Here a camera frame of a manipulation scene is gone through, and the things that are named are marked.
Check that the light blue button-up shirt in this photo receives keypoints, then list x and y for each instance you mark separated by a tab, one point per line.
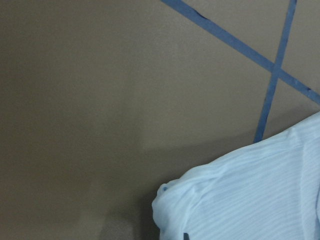
269	190

